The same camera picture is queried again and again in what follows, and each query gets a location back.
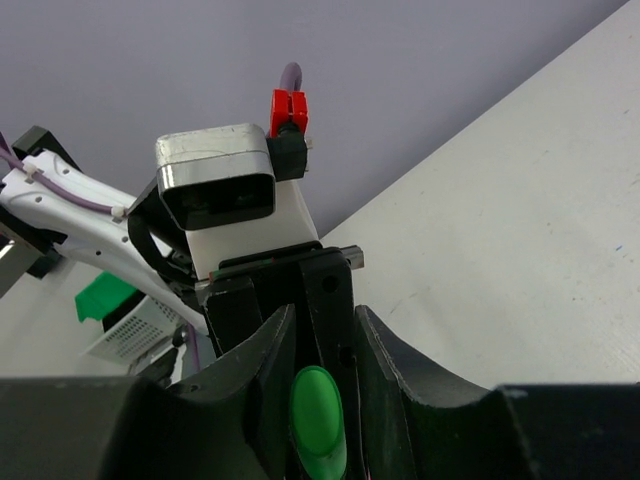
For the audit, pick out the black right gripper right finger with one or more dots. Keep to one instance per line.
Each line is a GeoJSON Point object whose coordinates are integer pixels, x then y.
{"type": "Point", "coordinates": [421, 421]}

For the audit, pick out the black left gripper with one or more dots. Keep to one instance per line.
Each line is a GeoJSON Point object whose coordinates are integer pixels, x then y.
{"type": "Point", "coordinates": [230, 302]}

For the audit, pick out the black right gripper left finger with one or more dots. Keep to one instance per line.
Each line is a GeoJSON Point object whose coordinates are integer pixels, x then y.
{"type": "Point", "coordinates": [229, 421]}

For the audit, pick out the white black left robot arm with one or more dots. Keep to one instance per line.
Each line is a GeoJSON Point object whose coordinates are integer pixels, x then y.
{"type": "Point", "coordinates": [47, 193]}

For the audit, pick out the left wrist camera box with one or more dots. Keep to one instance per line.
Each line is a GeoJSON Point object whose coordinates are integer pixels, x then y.
{"type": "Point", "coordinates": [219, 186]}

